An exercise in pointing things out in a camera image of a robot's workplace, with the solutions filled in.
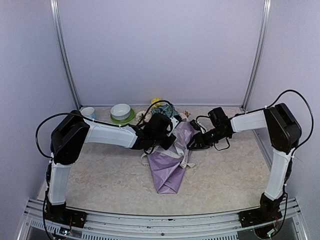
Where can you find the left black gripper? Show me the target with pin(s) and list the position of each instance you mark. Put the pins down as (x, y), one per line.
(167, 145)

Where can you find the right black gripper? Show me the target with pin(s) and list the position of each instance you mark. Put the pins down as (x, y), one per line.
(198, 138)

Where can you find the cream printed ribbon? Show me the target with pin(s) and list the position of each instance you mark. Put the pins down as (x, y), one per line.
(160, 159)

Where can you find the blue fake flower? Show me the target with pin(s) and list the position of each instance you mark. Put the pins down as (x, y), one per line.
(165, 109)

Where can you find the green plate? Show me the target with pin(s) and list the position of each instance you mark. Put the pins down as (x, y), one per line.
(126, 120)

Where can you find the yellow fake flower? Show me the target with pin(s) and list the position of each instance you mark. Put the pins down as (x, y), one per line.
(156, 102)

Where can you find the purple wrapping paper sheet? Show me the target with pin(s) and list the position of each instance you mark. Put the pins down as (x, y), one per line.
(168, 181)

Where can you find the white ceramic bowl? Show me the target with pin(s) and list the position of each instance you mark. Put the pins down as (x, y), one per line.
(120, 111)

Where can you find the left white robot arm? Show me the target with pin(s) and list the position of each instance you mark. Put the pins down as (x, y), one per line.
(75, 130)

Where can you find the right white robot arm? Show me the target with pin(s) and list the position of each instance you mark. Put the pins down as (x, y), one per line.
(284, 135)

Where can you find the light blue mug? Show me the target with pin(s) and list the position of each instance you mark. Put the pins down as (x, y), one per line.
(88, 113)

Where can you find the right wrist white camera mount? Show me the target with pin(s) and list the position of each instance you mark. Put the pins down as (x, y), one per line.
(198, 126)

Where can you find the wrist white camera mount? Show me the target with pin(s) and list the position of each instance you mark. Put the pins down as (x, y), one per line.
(174, 121)
(198, 126)

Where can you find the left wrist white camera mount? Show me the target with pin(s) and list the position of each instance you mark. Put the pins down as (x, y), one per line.
(174, 121)

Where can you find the aluminium front rail frame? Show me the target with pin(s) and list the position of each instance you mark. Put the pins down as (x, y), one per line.
(111, 226)

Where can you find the right aluminium corner post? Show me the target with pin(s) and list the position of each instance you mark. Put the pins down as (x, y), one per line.
(258, 53)

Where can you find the aluminium corner post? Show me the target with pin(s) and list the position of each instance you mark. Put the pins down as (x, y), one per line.
(258, 53)
(54, 5)

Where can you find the left aluminium corner post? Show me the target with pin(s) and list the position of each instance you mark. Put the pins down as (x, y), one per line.
(54, 5)

